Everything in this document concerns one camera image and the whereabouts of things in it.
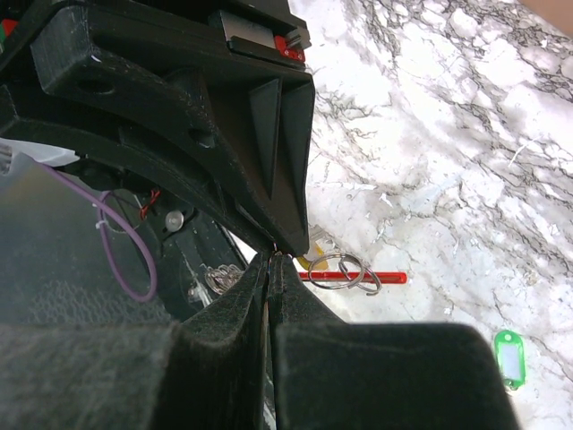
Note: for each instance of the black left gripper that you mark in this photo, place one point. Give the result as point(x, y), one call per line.
point(210, 102)

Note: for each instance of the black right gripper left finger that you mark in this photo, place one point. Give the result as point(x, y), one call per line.
point(205, 373)

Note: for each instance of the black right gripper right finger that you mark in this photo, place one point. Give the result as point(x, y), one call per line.
point(330, 374)

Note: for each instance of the grey red key organizer plate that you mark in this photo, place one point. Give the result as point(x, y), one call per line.
point(325, 270)

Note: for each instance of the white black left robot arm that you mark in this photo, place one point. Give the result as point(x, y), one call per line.
point(208, 100)

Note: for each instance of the green key tag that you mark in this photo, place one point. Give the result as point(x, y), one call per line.
point(510, 357)

